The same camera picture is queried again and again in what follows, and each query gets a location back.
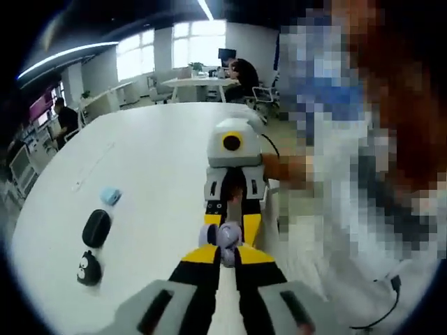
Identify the black oval earbud case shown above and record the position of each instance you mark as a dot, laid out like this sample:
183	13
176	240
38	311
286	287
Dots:
96	227

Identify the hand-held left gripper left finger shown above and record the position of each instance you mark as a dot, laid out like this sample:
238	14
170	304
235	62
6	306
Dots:
195	275

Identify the long ceiling light strip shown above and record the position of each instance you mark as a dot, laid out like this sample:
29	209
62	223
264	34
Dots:
70	52
206	8

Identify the pink wall screen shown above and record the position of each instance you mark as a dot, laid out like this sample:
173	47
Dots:
42	106

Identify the black googly-eyed earbud case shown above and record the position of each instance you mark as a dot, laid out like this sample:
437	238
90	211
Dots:
89	270

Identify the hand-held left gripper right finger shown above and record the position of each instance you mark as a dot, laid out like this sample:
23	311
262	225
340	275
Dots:
258	275

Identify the lavender earbud case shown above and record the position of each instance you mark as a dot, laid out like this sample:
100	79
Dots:
228	237

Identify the light blue earbud case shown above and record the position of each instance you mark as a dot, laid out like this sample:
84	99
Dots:
111	195

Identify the white meeting table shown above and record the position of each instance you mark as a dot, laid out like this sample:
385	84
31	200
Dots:
199	82

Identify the black monitor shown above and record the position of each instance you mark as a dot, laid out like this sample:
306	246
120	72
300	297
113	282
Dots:
227	54

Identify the small potted plant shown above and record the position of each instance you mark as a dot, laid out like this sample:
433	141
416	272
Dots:
85	95
196	67

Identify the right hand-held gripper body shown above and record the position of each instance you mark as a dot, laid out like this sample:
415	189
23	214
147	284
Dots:
244	153

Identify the white mesh office chair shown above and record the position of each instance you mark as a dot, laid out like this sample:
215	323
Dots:
265	94
22	167

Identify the white office desk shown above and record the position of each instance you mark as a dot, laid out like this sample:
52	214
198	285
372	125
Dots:
104	97

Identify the person's right hand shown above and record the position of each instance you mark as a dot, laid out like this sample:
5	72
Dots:
271	167

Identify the person's white shirt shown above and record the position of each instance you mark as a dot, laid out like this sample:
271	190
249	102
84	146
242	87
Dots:
349	296

